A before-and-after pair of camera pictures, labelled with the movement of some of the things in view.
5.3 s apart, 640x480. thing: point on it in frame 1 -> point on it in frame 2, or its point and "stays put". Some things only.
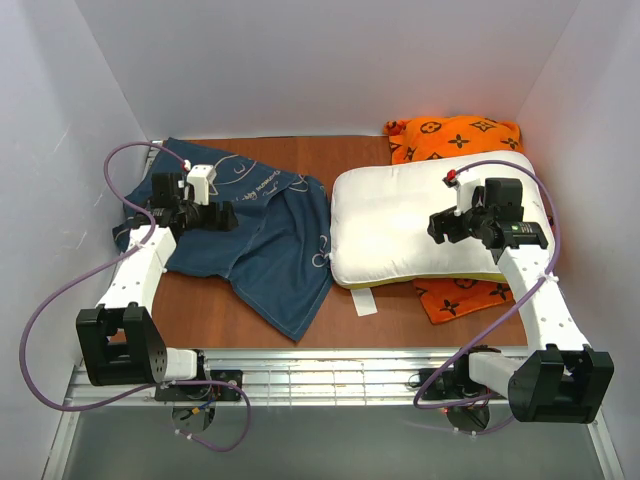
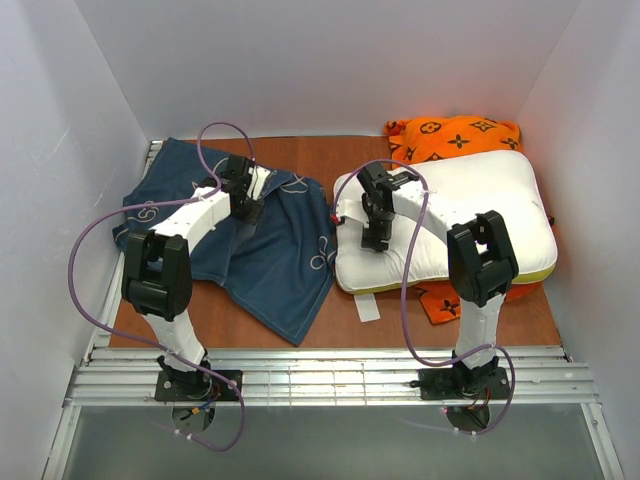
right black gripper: x=454 y=226 -> x=377 y=232
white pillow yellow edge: x=380 y=215 stays put
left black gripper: x=211 y=214 -> x=251 y=209
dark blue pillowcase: x=278 y=254 stays put
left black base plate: x=204 y=392 stays put
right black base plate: x=452 y=384 stays put
